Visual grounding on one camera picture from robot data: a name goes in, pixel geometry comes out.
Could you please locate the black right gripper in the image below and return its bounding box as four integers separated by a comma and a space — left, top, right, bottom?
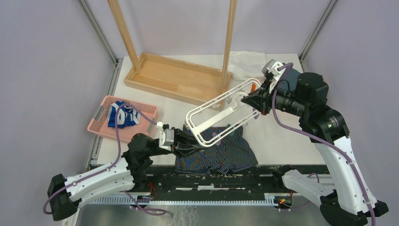
243, 76, 310, 117

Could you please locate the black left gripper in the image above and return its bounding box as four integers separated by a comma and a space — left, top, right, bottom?
146, 127, 209, 160

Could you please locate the white plastic clip hanger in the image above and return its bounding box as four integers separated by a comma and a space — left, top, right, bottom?
184, 78, 261, 147

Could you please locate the navy striped boxer underwear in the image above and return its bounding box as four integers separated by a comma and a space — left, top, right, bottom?
175, 127, 258, 175

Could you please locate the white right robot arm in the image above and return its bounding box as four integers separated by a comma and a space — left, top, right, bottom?
242, 73, 389, 226

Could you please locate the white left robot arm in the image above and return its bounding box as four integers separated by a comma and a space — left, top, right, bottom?
43, 128, 205, 221

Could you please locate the teal grey underwear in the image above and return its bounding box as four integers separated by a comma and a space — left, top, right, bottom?
284, 69, 301, 91

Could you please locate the wooden hanger rack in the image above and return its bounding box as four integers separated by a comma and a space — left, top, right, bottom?
108, 0, 237, 111

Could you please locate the blue white underwear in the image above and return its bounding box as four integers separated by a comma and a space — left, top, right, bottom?
107, 101, 141, 129

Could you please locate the white folded cloth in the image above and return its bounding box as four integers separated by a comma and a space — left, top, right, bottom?
228, 51, 266, 81

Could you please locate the pink basket left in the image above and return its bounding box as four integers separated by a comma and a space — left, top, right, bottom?
87, 96, 158, 143

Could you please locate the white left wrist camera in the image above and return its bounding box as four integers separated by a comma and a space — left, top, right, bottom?
156, 121, 174, 151

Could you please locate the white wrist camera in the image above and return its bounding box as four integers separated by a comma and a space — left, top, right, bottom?
262, 59, 293, 94
156, 121, 174, 151

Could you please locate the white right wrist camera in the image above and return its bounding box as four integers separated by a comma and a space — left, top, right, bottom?
262, 59, 293, 94

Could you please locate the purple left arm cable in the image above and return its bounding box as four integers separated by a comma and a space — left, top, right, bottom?
43, 104, 168, 217

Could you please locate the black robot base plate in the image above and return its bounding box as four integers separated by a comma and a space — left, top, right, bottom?
130, 165, 291, 201

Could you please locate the white slotted cable duct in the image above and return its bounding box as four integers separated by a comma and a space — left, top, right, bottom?
89, 194, 278, 207

